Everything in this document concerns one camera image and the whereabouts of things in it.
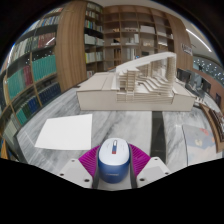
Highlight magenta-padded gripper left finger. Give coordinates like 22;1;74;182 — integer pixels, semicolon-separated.
57;144;102;191

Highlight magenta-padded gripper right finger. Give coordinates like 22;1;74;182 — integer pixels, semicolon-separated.
127;143;172;190

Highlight white and blue computer mouse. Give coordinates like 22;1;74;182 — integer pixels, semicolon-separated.
97;137;131;185

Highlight white paper sheet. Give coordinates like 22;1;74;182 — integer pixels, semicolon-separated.
34;113;94;151

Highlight white architectural building model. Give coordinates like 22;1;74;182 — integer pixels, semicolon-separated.
76;51;196;112

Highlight black computer monitor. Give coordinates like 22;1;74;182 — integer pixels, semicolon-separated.
176;67;188;83
199;79;213;95

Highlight wooden bookshelf unit with books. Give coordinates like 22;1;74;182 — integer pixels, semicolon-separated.
0;1;195;160

